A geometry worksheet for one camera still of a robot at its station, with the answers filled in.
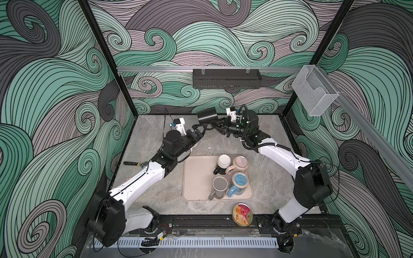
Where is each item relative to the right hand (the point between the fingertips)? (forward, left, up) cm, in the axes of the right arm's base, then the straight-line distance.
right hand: (210, 123), depth 75 cm
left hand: (-2, +3, 0) cm, 4 cm away
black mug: (+4, +1, +2) cm, 4 cm away
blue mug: (-21, -15, -19) cm, 32 cm away
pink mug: (-14, -15, -14) cm, 24 cm away
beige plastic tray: (-17, +6, -31) cm, 36 cm away
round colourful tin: (-33, -15, -26) cm, 45 cm away
